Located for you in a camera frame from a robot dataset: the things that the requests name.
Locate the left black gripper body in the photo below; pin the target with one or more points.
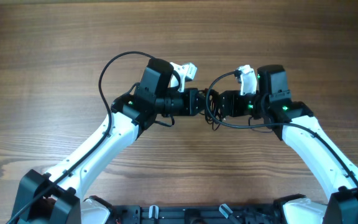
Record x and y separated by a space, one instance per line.
188 95

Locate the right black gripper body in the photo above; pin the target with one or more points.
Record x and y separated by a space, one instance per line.
240 105

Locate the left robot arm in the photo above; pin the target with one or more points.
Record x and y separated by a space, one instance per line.
58 195

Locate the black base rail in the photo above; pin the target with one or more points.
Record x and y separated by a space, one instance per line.
246 214

